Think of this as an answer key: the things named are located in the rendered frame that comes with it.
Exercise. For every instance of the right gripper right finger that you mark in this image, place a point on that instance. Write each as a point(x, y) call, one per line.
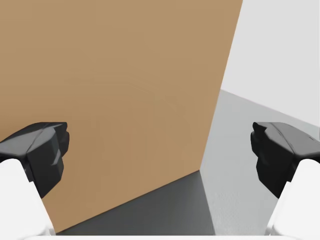
point(280, 155)

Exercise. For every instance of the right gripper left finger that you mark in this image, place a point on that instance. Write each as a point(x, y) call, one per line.
point(37, 155)

